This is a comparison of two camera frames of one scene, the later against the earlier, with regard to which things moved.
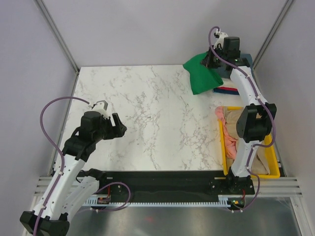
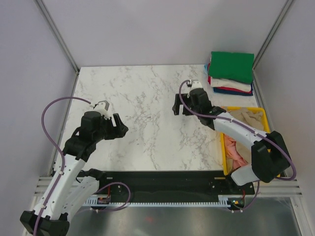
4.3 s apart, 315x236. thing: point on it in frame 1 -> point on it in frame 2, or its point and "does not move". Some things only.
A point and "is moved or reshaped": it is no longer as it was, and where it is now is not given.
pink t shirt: (230, 141) does not move
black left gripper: (120, 128) does not move
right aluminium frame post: (261, 53) does not move
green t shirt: (203, 78) is moved or reshaped
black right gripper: (206, 62) -> (175, 107)
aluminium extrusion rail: (275, 187) does not move
